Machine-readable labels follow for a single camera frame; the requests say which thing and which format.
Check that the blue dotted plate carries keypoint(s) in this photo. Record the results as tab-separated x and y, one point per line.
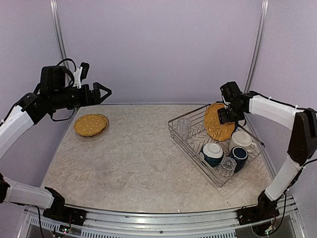
236	123

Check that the teal white bowl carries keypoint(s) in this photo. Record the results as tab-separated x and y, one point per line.
212	153

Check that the clear glass front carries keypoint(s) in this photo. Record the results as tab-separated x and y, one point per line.
227	167

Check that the clear glass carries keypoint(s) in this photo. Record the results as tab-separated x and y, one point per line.
227	167
184	129

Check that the dark blue mug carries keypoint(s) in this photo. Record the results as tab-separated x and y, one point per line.
240	155

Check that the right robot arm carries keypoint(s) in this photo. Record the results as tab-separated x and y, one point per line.
301	124

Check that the right aluminium frame post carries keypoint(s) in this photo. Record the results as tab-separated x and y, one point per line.
258	44

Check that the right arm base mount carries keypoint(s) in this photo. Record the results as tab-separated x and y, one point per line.
248	215

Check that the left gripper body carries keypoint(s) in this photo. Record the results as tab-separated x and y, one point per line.
60	98

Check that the left aluminium frame post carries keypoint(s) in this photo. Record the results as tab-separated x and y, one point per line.
58	28

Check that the front aluminium rail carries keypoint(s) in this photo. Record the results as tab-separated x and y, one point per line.
225	223

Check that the wire dish rack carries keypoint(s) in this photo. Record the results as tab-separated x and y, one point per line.
200	138

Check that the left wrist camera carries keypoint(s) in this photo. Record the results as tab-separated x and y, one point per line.
80	74

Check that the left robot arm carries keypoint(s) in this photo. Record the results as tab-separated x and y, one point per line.
21	117

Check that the cream bird pattern plate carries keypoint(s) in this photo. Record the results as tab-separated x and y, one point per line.
99	131

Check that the yellow dotted plate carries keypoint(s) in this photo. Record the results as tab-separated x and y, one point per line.
89	123
217	131

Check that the white mug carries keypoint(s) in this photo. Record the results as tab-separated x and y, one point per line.
242	139

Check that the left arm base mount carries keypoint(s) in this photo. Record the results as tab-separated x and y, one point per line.
65	214

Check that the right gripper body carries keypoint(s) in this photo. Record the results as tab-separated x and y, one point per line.
240	113

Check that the aluminium frame post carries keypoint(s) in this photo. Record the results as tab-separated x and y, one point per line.
258	44
58	28

